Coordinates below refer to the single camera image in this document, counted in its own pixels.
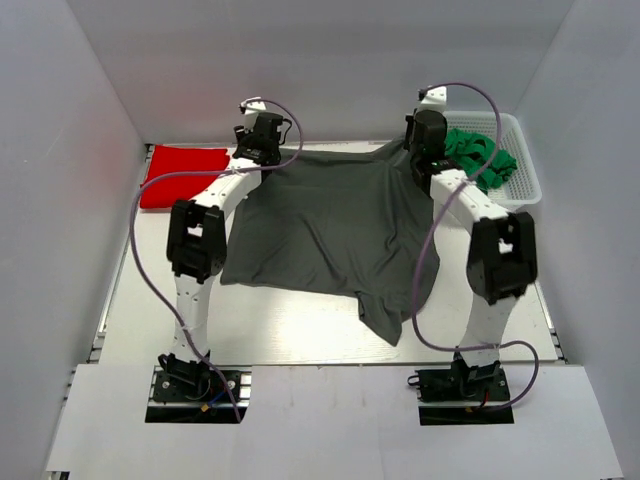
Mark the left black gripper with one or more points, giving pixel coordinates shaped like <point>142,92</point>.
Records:
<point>250,151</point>

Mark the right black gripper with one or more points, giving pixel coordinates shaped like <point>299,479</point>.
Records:
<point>413,140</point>

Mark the dark grey t-shirt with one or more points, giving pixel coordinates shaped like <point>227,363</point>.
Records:
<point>340,223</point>

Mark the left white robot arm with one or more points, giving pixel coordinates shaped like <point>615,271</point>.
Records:
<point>197,242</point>

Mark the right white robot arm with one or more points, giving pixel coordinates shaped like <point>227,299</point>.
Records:
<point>501,262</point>

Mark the crumpled green t-shirt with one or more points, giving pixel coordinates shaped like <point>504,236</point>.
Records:
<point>472,150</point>

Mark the white plastic mesh basket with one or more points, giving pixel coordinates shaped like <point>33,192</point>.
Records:
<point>522,188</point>

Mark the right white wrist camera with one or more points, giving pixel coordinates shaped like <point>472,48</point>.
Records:
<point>432,99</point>

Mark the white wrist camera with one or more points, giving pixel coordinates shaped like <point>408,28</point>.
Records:
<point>432,99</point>
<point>251,108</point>

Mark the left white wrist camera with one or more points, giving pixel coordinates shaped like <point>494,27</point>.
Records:
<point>251,108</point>

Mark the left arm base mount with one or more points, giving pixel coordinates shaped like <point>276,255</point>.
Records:
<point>172,401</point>

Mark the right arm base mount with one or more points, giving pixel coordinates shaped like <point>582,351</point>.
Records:
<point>445,400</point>

